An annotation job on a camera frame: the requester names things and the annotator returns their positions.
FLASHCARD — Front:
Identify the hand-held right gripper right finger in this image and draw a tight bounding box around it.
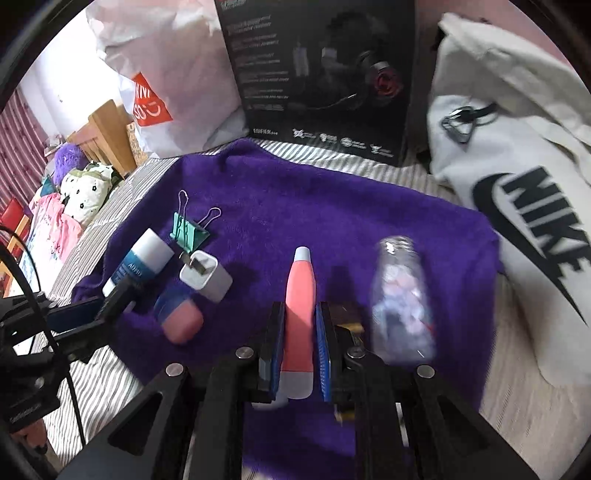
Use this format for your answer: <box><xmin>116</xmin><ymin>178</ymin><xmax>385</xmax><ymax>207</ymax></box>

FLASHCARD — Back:
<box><xmin>315</xmin><ymin>301</ymin><xmax>541</xmax><ymax>480</ymax></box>

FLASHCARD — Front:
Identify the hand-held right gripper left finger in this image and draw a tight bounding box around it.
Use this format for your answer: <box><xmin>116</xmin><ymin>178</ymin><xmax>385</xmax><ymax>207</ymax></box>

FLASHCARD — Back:
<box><xmin>58</xmin><ymin>302</ymin><xmax>287</xmax><ymax>480</ymax></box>

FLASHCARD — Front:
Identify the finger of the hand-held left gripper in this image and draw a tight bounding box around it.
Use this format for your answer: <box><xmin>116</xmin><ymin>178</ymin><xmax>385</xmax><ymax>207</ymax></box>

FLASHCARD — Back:
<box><xmin>44</xmin><ymin>276</ymin><xmax>145</xmax><ymax>334</ymax></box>
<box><xmin>41</xmin><ymin>318</ymin><xmax>118</xmax><ymax>365</ymax></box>

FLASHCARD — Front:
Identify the pink pen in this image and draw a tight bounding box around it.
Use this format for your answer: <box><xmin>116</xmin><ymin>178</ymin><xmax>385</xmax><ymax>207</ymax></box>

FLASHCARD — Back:
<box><xmin>270</xmin><ymin>247</ymin><xmax>319</xmax><ymax>401</ymax></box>

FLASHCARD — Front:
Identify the white and blue tube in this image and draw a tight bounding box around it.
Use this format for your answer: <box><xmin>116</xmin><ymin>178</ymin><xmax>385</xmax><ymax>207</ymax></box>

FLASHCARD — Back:
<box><xmin>102</xmin><ymin>227</ymin><xmax>175</xmax><ymax>315</ymax></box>

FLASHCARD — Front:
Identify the dark brown small box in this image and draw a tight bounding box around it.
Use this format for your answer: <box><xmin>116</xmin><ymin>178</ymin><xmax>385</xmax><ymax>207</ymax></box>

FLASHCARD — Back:
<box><xmin>330</xmin><ymin>302</ymin><xmax>363</xmax><ymax>334</ymax></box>

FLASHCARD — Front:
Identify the pink and blue eraser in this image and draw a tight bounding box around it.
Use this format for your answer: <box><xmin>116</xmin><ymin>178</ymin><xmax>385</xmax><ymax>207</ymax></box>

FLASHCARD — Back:
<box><xmin>154</xmin><ymin>281</ymin><xmax>205</xmax><ymax>344</ymax></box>

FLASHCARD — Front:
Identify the clear plastic bottle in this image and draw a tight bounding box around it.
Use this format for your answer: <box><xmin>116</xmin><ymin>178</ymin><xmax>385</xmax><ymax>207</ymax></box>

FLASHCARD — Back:
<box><xmin>372</xmin><ymin>235</ymin><xmax>437</xmax><ymax>367</ymax></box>

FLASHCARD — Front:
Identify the white charger plug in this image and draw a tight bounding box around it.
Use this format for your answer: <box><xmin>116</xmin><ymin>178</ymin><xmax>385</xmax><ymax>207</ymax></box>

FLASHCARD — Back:
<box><xmin>179</xmin><ymin>250</ymin><xmax>233</xmax><ymax>303</ymax></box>

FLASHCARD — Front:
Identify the red chair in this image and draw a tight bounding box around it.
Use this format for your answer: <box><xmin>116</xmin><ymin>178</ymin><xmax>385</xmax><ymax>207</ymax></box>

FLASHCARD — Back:
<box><xmin>0</xmin><ymin>198</ymin><xmax>31</xmax><ymax>259</ymax></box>

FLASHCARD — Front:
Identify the green binder clip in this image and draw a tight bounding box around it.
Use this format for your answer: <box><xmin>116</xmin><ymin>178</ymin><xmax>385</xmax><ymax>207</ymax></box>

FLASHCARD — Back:
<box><xmin>171</xmin><ymin>190</ymin><xmax>222</xmax><ymax>252</ymax></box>

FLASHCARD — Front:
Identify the purple fluffy towel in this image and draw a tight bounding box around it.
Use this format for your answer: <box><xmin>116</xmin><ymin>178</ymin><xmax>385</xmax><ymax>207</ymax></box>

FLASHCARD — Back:
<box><xmin>71</xmin><ymin>138</ymin><xmax>504</xmax><ymax>480</ymax></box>

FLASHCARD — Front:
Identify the purple plush pillow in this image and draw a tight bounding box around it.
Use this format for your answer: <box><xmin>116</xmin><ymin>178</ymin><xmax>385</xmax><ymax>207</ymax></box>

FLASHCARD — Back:
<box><xmin>51</xmin><ymin>143</ymin><xmax>90</xmax><ymax>183</ymax></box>

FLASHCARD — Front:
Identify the red striped curtain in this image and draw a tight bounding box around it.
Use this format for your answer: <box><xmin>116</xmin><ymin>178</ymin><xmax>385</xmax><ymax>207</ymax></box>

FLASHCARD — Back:
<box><xmin>0</xmin><ymin>95</ymin><xmax>58</xmax><ymax>217</ymax></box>

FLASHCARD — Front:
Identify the printed brown board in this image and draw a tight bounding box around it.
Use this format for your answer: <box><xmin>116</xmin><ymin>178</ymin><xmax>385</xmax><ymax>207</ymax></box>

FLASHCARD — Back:
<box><xmin>126</xmin><ymin>121</ymin><xmax>149</xmax><ymax>167</ymax></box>

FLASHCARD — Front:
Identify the wooden headboard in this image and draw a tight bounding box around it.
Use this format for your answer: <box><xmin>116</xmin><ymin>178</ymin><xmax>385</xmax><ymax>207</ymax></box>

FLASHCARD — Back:
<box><xmin>67</xmin><ymin>99</ymin><xmax>139</xmax><ymax>180</ymax></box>

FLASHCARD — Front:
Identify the white plastic shopping bag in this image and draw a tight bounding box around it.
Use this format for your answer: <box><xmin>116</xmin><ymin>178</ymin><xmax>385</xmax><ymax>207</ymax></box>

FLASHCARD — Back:
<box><xmin>85</xmin><ymin>0</ymin><xmax>250</xmax><ymax>158</ymax></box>

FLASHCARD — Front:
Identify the black headphone box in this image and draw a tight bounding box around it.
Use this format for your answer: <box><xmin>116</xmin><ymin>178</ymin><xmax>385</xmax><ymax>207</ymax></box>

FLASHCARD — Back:
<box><xmin>215</xmin><ymin>0</ymin><xmax>416</xmax><ymax>167</ymax></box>

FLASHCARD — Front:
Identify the light grey logo bag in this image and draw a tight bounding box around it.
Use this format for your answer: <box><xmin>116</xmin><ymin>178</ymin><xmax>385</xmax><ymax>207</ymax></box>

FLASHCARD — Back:
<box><xmin>425</xmin><ymin>13</ymin><xmax>591</xmax><ymax>388</ymax></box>

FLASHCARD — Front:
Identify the black cable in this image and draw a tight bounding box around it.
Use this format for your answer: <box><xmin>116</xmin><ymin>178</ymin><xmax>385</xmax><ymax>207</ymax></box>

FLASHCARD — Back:
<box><xmin>0</xmin><ymin>226</ymin><xmax>88</xmax><ymax>445</ymax></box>

